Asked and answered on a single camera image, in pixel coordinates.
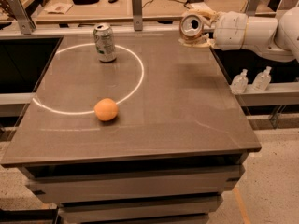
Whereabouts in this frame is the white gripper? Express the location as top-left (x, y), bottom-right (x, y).
top-left (178, 8), bottom-right (248, 50)

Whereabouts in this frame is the orange soda can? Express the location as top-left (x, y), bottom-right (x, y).
top-left (179, 14), bottom-right (204, 42)

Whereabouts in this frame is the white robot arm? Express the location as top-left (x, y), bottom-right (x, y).
top-left (179, 7), bottom-right (299, 62)

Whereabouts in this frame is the green and white soda can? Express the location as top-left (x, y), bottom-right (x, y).
top-left (93, 23), bottom-right (116, 63)

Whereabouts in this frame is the white paper on desk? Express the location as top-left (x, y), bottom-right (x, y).
top-left (190, 2), bottom-right (211, 10)

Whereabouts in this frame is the small black device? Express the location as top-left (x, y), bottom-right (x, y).
top-left (108, 0), bottom-right (118, 4)

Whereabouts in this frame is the black object on desk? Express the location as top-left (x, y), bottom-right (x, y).
top-left (73, 0), bottom-right (100, 5)

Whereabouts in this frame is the orange fruit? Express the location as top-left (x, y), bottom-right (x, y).
top-left (94, 98), bottom-right (119, 121)

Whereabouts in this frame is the brown paper packet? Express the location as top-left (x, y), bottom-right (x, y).
top-left (46, 3), bottom-right (73, 14)

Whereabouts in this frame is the right metal bracket post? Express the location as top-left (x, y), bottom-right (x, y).
top-left (244, 0), bottom-right (264, 17)

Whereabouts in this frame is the metal bracket post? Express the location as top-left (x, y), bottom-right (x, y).
top-left (2, 0), bottom-right (36, 35)
top-left (244, 0), bottom-right (264, 17)
top-left (132, 0), bottom-right (143, 31)

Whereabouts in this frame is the middle metal bracket post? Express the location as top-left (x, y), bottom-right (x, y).
top-left (132, 0), bottom-right (143, 31)

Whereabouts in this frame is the left metal bracket post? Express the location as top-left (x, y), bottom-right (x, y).
top-left (2, 0), bottom-right (36, 35)

